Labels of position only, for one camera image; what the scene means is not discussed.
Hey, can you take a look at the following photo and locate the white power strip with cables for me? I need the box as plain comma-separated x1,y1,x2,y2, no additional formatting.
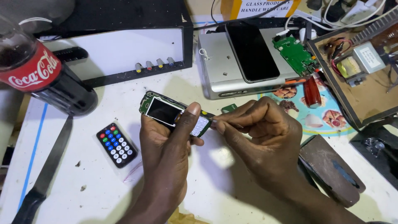
285,0,398,32

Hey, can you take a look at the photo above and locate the black smartphone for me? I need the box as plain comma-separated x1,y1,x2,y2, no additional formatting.
225,21,280,84

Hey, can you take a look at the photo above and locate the person's right hand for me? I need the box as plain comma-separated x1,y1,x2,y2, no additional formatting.
210,96,303,195

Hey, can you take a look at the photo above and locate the black and white amplifier box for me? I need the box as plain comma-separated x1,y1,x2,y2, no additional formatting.
34,0,194,88

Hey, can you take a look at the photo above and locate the small green chip card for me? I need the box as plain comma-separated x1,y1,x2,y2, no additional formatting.
221,103,238,114

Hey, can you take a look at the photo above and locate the long black-handled knife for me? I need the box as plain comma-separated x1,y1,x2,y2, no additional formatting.
12,116,74,224

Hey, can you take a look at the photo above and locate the black cable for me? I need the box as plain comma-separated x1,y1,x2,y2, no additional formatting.
193,0,291,31

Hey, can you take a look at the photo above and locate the person's left hand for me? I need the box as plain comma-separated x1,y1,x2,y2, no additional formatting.
139,102,205,215

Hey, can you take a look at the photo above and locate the silver disc player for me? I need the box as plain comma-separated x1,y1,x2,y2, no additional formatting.
198,27,307,100

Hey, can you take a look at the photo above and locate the black remote with coloured buttons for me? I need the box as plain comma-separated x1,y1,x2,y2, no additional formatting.
96,123,139,169

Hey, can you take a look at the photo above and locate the keypad phone circuit board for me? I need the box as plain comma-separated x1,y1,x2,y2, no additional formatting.
139,90,216,138

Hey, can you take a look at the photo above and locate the brown worn block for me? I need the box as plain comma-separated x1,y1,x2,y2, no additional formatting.
298,134,366,208

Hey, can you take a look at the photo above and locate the red-handled screwdriver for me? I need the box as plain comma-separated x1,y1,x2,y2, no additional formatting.
303,77,322,109

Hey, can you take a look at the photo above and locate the wooden box with transformer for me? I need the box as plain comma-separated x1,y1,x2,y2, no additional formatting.
306,14,398,129

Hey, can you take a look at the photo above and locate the round printed food mat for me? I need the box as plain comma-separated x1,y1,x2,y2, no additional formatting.
257,76,356,137

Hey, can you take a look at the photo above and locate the green circuit board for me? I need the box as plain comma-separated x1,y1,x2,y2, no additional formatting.
273,35,318,77

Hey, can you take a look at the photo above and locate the yellow and white cardboard carton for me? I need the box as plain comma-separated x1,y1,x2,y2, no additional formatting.
220,0,301,21

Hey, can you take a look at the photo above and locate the dark cola bottle red label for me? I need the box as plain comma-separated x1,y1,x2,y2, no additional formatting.
0,14,99,117

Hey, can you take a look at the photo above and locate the black plastic tray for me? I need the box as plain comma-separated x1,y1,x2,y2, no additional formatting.
349,124,398,191

